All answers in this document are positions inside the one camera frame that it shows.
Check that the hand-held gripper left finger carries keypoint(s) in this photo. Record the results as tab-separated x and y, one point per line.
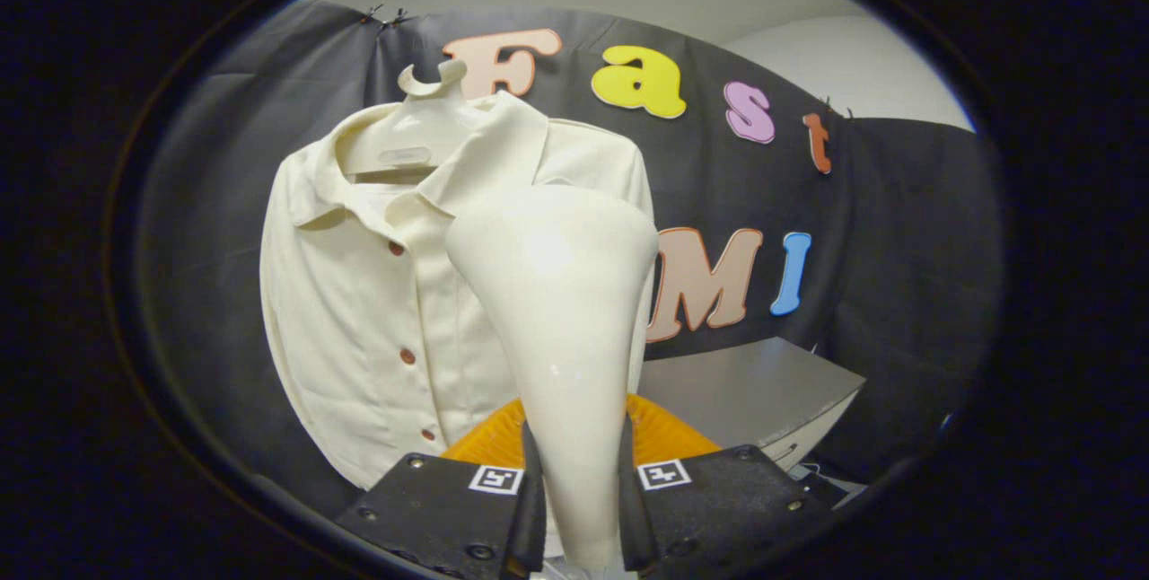
440	508

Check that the cream button shirt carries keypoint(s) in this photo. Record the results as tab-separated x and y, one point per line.
359	311

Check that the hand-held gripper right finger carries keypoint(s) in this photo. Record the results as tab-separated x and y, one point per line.
718	508

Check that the beige cabinet with grey top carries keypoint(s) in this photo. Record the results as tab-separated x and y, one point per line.
745	391

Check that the cream plastic hanger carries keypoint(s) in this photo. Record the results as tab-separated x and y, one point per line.
422	127

